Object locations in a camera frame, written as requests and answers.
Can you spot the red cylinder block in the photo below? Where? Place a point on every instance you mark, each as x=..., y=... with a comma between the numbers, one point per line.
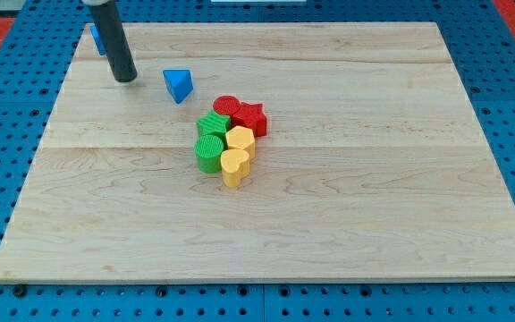
x=226, y=105

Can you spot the green cylinder block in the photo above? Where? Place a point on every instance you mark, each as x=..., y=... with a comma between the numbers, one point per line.
x=208, y=150

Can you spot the yellow hexagon block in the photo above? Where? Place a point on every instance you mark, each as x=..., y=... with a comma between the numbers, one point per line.
x=240, y=137

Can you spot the blue block behind rod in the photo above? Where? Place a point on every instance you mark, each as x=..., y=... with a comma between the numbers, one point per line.
x=97, y=39

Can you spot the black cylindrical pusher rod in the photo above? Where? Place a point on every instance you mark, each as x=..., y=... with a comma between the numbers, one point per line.
x=107, y=20

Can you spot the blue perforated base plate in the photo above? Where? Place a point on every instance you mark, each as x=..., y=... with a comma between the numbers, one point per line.
x=34, y=58

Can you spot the red star block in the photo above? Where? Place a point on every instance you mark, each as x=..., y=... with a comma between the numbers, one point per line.
x=251, y=116

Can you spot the light wooden board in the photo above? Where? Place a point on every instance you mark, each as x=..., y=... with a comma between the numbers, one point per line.
x=374, y=168

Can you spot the green star block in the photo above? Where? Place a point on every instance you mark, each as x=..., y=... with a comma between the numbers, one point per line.
x=214, y=124

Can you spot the blue triangle block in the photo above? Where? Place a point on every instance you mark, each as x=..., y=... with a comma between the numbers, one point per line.
x=178, y=83

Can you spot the yellow heart block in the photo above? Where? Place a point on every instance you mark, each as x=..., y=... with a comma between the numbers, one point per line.
x=235, y=164

